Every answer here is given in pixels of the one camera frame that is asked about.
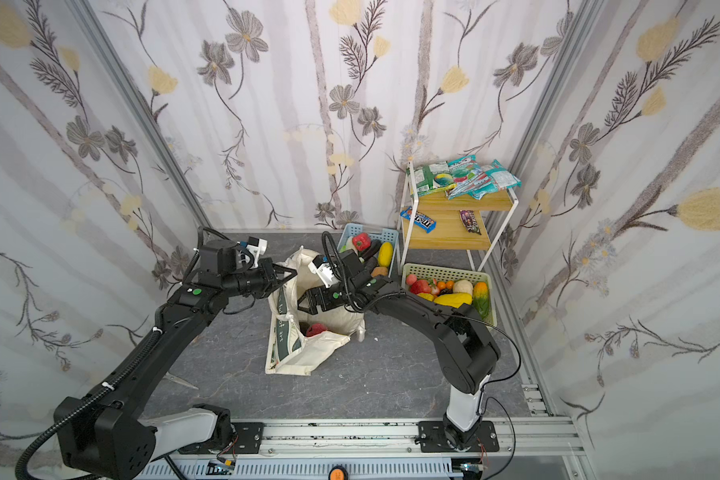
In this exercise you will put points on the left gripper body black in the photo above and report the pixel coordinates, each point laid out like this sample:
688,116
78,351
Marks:
273,276

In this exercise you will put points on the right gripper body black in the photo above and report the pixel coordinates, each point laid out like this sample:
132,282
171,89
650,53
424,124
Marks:
315,299

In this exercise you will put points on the red apple toy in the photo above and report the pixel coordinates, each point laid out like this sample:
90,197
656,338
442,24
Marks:
315,329

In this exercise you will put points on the canvas tote bag floral print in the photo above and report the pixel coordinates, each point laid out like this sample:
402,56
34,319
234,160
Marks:
289,351

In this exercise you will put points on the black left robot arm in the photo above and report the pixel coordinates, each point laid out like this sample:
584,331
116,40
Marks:
102,433

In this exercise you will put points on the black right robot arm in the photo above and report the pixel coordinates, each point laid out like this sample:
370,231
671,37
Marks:
465,348

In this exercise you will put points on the blue candy bag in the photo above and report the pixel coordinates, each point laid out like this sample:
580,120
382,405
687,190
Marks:
421,220

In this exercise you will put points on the purple candy bag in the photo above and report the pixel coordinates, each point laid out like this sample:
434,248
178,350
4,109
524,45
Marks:
470,222

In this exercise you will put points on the yellow squash toy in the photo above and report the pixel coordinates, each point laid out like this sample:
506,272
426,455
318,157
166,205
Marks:
385,255

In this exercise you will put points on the red bell pepper toy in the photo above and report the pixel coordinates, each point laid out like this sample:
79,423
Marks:
361,242

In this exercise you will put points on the blue plastic basket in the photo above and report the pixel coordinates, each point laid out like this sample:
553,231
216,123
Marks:
382,234

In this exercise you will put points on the green plastic basket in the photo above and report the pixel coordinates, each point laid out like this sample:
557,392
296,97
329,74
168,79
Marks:
428,282

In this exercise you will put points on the yellow banana toy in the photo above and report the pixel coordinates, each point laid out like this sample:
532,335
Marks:
454,300

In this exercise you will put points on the green snack packet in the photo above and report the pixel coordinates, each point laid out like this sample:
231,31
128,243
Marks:
432,178

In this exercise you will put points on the teal snack packet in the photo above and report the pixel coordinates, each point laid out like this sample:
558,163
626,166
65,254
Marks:
495,178

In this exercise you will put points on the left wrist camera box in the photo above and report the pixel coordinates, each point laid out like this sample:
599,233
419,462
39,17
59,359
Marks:
220,260

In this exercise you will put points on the white wire wooden shelf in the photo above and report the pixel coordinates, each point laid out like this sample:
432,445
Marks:
494,211

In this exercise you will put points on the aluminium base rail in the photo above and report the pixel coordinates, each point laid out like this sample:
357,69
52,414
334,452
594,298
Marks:
503,448

